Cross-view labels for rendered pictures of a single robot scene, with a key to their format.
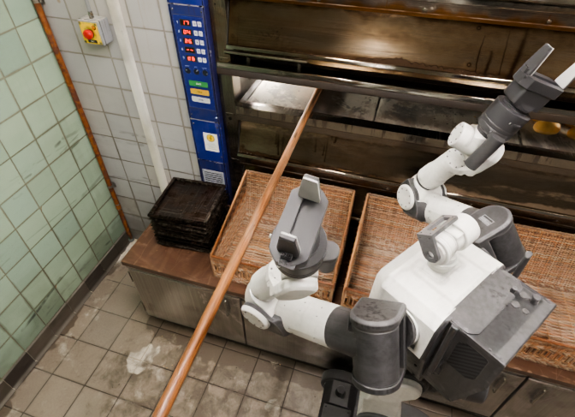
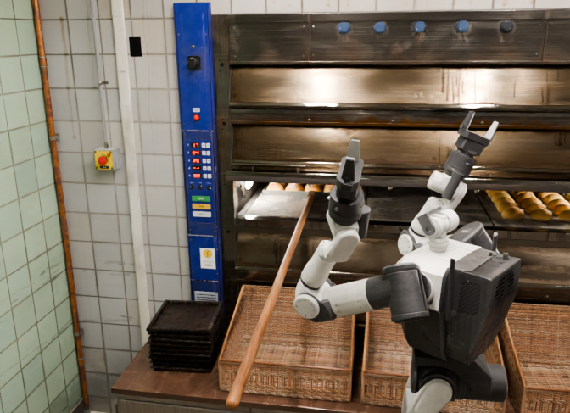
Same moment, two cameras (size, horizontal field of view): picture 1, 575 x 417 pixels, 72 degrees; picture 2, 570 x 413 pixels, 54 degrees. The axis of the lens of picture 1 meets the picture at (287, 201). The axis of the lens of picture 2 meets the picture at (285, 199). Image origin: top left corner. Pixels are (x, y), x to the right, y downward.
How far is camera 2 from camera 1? 1.00 m
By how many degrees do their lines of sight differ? 27
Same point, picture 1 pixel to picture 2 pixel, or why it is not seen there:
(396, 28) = (372, 136)
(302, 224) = not seen: hidden behind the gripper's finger
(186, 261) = (185, 382)
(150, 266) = (146, 389)
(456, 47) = (421, 147)
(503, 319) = (486, 265)
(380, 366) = (410, 294)
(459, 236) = (444, 216)
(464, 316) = (460, 265)
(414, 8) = (384, 120)
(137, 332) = not seen: outside the picture
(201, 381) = not seen: outside the picture
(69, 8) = (83, 143)
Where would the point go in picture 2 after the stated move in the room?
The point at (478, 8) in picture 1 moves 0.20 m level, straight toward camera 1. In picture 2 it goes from (431, 117) to (428, 124)
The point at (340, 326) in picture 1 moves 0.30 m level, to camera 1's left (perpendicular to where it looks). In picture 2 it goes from (376, 281) to (266, 288)
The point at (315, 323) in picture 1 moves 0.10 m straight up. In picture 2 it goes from (357, 288) to (358, 254)
